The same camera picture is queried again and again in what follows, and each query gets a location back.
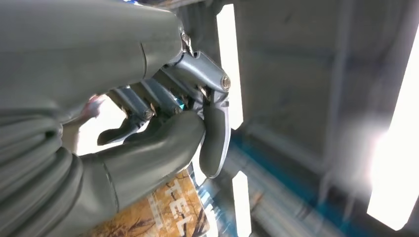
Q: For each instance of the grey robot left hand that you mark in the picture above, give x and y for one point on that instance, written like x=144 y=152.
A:
x=82 y=49

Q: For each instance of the yellow ID card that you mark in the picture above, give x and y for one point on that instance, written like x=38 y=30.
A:
x=163 y=212

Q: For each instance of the ceiling light panel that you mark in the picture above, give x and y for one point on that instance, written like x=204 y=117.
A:
x=230 y=65
x=397 y=157
x=241 y=206

